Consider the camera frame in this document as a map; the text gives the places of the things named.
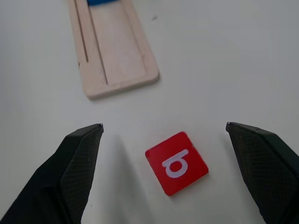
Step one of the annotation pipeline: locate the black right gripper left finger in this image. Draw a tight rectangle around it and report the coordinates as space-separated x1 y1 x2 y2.
0 123 104 224

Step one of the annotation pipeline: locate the wooden tray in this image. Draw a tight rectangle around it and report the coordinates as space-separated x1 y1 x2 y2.
67 0 160 100

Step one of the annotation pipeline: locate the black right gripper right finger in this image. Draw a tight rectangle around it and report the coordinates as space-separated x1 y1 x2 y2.
225 121 299 224

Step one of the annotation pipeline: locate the blue letter block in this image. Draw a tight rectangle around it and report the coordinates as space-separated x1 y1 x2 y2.
86 0 120 7

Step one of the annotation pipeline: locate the red letter b block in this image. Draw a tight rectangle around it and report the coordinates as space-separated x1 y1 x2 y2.
144 131 210 196

